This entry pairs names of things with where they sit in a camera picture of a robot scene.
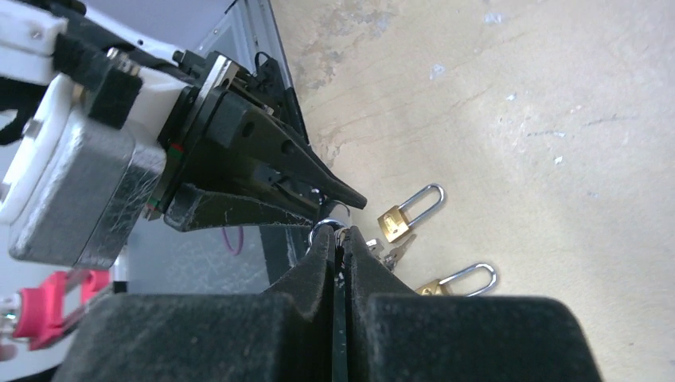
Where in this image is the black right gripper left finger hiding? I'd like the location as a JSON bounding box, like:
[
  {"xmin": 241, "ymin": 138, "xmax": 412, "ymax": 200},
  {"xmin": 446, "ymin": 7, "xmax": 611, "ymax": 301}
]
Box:
[{"xmin": 54, "ymin": 226, "xmax": 335, "ymax": 381}]

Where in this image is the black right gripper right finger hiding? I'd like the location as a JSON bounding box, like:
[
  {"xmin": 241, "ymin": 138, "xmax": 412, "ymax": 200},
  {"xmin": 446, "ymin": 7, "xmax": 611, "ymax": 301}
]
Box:
[{"xmin": 343, "ymin": 228, "xmax": 601, "ymax": 381}]

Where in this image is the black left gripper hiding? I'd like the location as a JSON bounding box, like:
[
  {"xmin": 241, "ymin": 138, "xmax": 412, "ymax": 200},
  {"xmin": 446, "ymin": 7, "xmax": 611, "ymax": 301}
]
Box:
[{"xmin": 145, "ymin": 51, "xmax": 367, "ymax": 232}]

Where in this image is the brass padlock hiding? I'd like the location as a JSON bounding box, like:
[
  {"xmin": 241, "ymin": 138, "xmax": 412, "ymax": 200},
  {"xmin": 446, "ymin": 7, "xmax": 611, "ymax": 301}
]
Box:
[
  {"xmin": 415, "ymin": 263, "xmax": 498, "ymax": 297},
  {"xmin": 377, "ymin": 183, "xmax": 446, "ymax": 243}
]

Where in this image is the small silver key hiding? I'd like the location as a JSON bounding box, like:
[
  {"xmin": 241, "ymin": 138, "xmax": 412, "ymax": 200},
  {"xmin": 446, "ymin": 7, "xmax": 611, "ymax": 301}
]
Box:
[{"xmin": 366, "ymin": 234, "xmax": 417, "ymax": 272}]

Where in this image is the green cable lock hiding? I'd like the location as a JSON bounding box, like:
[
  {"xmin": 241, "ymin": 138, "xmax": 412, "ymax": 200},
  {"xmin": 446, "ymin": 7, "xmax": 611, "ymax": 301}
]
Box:
[{"xmin": 308, "ymin": 199, "xmax": 353, "ymax": 247}]

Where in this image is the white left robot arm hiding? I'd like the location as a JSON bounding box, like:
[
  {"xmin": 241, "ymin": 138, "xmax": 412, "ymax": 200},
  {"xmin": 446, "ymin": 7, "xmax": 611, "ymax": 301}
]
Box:
[{"xmin": 1, "ymin": 1, "xmax": 367, "ymax": 232}]

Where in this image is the pink black device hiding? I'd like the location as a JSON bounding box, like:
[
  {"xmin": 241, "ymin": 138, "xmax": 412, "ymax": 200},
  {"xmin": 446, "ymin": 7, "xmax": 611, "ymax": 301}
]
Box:
[{"xmin": 1, "ymin": 269, "xmax": 114, "ymax": 351}]

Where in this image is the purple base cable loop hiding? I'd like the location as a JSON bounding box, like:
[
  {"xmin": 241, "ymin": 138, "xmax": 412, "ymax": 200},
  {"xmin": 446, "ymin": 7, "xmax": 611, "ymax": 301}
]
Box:
[{"xmin": 221, "ymin": 226, "xmax": 244, "ymax": 257}]

